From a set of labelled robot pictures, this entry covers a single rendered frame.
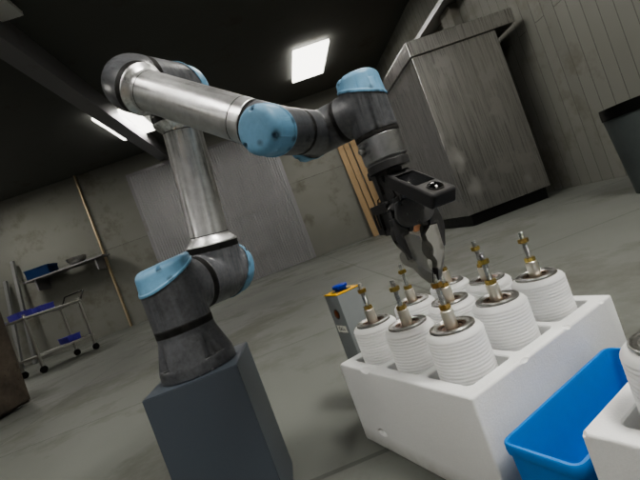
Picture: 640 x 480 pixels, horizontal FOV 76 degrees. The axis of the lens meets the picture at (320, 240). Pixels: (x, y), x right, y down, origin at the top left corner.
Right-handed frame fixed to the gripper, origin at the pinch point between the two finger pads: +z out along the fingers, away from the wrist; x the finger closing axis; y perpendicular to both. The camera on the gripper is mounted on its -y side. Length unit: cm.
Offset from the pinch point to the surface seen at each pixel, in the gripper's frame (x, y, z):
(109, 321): 228, 888, 9
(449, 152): -226, 279, -42
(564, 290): -24.0, 0.1, 12.3
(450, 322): 0.6, -0.2, 8.2
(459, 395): 6.5, -5.8, 16.6
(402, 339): 5.4, 9.1, 10.5
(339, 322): 6.2, 41.2, 10.5
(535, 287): -19.7, 1.7, 10.1
